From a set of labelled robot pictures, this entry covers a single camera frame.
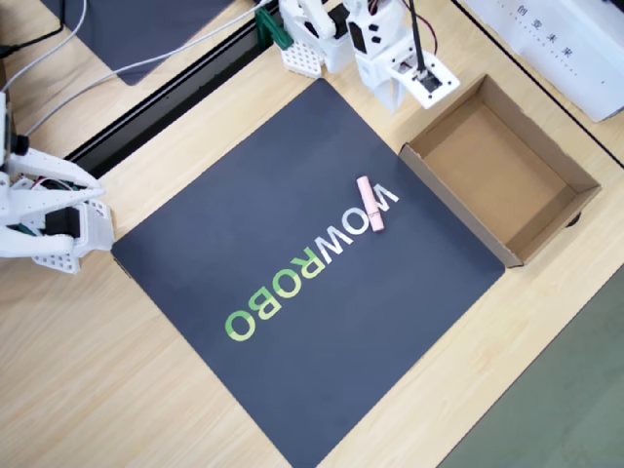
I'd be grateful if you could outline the open cardboard box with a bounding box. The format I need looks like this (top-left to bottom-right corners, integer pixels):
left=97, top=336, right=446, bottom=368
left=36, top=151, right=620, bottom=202
left=398, top=73, right=603, bottom=269

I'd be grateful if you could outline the thin black cable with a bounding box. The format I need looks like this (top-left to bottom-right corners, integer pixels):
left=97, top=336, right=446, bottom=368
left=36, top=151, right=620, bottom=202
left=0, top=0, right=67, bottom=60

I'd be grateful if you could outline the short grey cable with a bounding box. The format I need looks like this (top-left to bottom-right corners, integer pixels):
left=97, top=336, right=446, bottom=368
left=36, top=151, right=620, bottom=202
left=0, top=0, right=89, bottom=94

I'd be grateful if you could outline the white wrist camera plate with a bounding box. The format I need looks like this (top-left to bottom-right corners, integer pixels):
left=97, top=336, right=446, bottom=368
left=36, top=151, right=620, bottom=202
left=392, top=52, right=461, bottom=110

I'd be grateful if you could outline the pink stick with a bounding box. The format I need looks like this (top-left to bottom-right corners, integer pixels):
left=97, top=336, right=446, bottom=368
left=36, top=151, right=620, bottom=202
left=355, top=175, right=387, bottom=234

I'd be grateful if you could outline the long grey cable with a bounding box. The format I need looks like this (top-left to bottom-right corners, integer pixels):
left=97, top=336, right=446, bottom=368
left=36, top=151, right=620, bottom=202
left=22, top=0, right=272, bottom=137

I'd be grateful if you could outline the white box with Chinese print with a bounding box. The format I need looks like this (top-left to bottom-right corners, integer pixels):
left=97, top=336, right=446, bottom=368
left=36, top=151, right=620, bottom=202
left=457, top=0, right=624, bottom=124

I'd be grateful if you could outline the black table rail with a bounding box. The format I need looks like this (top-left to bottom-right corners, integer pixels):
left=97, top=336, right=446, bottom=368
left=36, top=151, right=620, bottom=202
left=64, top=9, right=283, bottom=179

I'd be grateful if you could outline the dark mat with WOWROBO print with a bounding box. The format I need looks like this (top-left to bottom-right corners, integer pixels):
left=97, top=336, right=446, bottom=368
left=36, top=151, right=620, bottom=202
left=110, top=77, right=506, bottom=468

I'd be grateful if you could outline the green table clamp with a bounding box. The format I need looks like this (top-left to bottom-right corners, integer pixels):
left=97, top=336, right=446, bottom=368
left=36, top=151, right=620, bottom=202
left=253, top=6, right=294, bottom=52

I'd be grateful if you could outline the black camera cable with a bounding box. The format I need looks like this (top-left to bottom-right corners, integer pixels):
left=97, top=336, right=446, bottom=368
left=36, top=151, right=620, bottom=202
left=407, top=0, right=427, bottom=77

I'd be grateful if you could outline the plain dark mat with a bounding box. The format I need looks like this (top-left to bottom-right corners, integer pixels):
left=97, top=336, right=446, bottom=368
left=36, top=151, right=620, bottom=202
left=40, top=0, right=236, bottom=89

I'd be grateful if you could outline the red and black servo wire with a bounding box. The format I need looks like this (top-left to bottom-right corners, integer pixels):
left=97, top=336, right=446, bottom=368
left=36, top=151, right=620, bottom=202
left=402, top=0, right=441, bottom=56

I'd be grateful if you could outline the white perforated base plate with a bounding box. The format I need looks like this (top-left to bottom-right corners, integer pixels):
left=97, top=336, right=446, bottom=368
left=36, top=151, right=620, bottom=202
left=281, top=40, right=328, bottom=80

